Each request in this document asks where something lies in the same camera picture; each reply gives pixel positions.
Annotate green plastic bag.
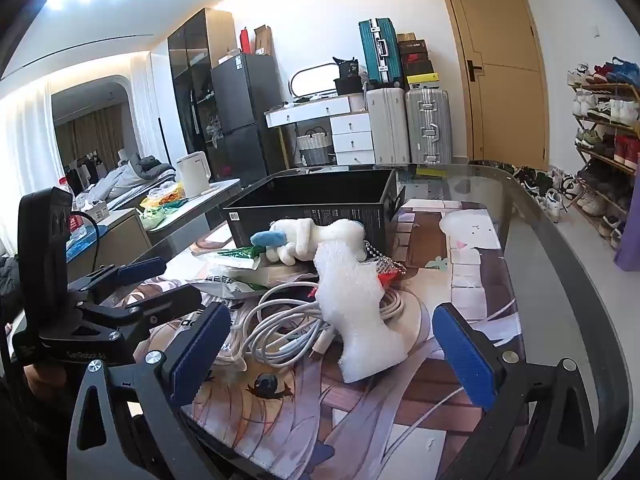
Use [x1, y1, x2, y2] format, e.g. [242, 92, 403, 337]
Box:
[140, 182, 188, 231]

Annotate white cable bundle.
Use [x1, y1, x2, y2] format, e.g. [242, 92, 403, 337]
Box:
[220, 280, 416, 373]

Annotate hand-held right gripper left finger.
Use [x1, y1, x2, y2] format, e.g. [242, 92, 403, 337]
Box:
[67, 302, 233, 480]

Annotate printed desk mat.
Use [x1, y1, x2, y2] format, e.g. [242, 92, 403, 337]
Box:
[112, 197, 526, 480]

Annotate white vanity desk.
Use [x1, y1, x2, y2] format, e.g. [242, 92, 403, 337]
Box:
[264, 95, 376, 166]

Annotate silver suitcase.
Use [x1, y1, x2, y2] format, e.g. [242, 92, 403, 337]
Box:
[405, 85, 453, 165]

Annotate wooden shoe rack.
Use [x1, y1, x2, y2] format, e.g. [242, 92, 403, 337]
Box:
[570, 80, 640, 251]

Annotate white foam piece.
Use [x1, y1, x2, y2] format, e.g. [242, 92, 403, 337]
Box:
[312, 242, 407, 385]

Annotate black tote bag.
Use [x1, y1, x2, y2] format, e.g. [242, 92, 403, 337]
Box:
[332, 56, 363, 96]

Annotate pile of loose sneakers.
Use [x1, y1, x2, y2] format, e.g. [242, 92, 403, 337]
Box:
[510, 162, 581, 222]

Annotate dark glass cabinet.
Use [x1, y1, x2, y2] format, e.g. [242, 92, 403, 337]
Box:
[167, 7, 236, 161]

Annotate green white snack packet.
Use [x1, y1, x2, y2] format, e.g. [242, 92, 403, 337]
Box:
[189, 274, 281, 302]
[192, 246, 273, 273]

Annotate white electric kettle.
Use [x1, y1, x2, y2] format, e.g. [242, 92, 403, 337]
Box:
[176, 151, 211, 198]

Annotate black red shoe box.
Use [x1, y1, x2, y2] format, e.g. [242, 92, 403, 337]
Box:
[400, 51, 434, 76]

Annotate woven basket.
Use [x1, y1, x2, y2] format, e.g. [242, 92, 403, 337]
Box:
[296, 130, 335, 166]

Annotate rows of racked shoes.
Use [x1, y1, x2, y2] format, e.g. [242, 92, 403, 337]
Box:
[567, 57, 640, 251]

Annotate white side table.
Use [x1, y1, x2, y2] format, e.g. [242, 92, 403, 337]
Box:
[145, 178, 243, 233]

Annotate beige low cabinet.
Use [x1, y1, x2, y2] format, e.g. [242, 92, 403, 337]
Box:
[65, 207, 153, 281]

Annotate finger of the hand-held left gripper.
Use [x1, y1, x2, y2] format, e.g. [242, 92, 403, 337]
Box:
[67, 256, 167, 306]
[82, 284, 204, 333]

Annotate oval mirror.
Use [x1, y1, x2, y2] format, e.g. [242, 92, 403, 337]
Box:
[290, 62, 346, 98]

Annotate red white packet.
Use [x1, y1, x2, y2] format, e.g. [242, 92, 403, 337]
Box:
[372, 260, 402, 287]

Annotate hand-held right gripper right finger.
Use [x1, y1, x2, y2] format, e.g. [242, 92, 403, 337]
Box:
[432, 302, 601, 480]

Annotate grey jacket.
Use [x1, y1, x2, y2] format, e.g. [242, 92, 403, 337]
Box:
[107, 152, 177, 201]

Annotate cardboard box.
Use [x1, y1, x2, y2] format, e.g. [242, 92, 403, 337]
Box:
[253, 25, 273, 58]

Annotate white curtain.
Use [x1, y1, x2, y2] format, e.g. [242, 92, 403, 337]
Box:
[0, 67, 57, 241]

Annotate teal suitcase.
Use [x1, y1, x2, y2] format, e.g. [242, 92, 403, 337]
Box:
[358, 17, 406, 86]

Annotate white suitcase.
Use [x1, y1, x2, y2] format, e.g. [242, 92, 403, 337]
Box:
[366, 87, 412, 166]

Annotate dark grey fridge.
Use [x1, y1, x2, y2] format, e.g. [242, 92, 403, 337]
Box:
[210, 52, 288, 181]

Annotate white plush toy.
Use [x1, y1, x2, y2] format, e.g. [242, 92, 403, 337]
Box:
[250, 217, 368, 266]

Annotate purple bag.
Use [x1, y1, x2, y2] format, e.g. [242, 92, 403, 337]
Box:
[614, 205, 640, 271]

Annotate tan wooden door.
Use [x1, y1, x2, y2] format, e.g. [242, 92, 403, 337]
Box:
[435, 0, 551, 171]

